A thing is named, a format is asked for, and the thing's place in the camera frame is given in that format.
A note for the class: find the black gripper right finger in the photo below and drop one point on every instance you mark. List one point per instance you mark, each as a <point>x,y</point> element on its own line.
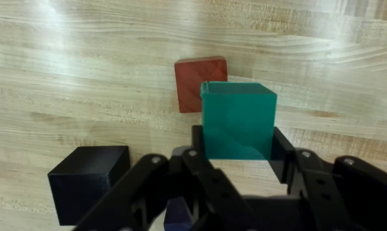
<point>351,196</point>

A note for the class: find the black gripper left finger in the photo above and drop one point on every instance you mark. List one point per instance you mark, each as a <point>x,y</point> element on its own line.
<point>210,192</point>

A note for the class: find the green wooden block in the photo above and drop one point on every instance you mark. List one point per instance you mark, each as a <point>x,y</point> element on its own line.
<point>238,122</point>

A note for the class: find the orange wooden block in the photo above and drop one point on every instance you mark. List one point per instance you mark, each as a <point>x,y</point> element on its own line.
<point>193,87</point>

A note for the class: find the black wooden block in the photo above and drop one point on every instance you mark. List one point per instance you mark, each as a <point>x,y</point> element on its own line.
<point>81,183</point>

